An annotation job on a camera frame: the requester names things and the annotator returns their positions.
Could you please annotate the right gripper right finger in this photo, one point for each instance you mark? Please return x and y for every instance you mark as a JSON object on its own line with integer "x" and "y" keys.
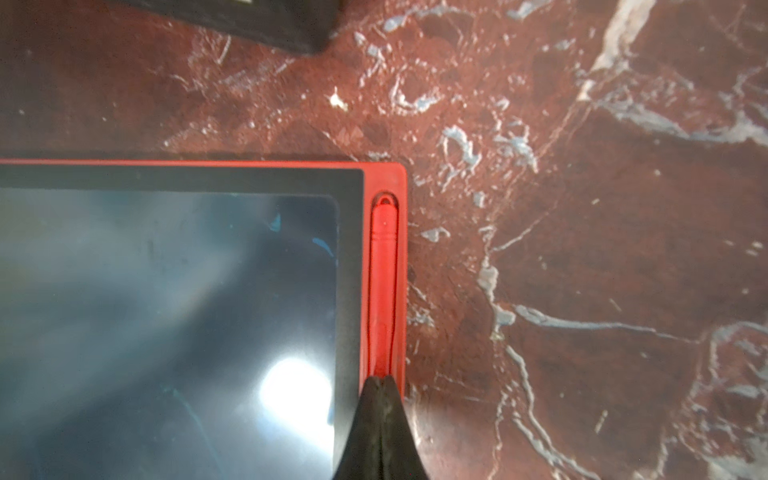
{"x": 399, "y": 457}

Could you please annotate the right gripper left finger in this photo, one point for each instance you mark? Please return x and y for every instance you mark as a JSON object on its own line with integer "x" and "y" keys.
{"x": 361, "y": 457}

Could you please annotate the red stylus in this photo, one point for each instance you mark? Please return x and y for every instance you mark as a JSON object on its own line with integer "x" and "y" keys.
{"x": 382, "y": 283}

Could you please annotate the yellow black toolbox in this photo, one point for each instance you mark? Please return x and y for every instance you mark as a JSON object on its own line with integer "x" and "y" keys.
{"x": 297, "y": 26}

